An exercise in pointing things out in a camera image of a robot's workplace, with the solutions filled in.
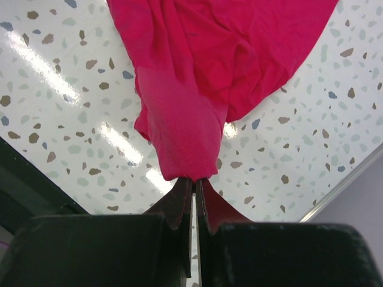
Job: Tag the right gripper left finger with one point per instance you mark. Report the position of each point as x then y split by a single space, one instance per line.
151 249

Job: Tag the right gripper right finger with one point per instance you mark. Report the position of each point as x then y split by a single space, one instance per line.
235 251

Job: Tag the magenta t-shirt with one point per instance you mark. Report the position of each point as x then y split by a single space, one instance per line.
201 64

